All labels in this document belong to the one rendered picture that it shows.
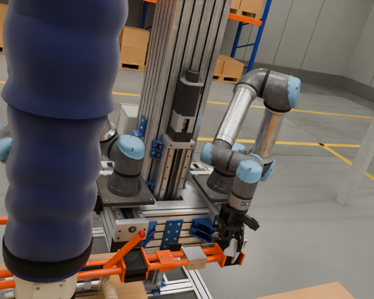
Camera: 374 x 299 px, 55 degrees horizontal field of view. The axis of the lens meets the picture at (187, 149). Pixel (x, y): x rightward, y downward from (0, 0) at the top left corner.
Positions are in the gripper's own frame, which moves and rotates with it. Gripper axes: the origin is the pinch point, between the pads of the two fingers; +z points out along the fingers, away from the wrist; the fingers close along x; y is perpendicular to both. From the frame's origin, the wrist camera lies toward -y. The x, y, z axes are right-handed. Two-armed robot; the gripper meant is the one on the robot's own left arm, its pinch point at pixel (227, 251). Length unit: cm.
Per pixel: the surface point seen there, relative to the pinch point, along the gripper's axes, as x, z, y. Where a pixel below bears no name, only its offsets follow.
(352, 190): -162, 84, -283
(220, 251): 1.6, -2.0, 4.4
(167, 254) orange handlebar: -0.3, -1.2, 23.5
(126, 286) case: -2.2, 13.1, 34.4
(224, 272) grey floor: -89, 107, -78
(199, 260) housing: 3.6, -0.7, 13.1
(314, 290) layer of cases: -17, 53, -82
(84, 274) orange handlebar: 3, 0, 50
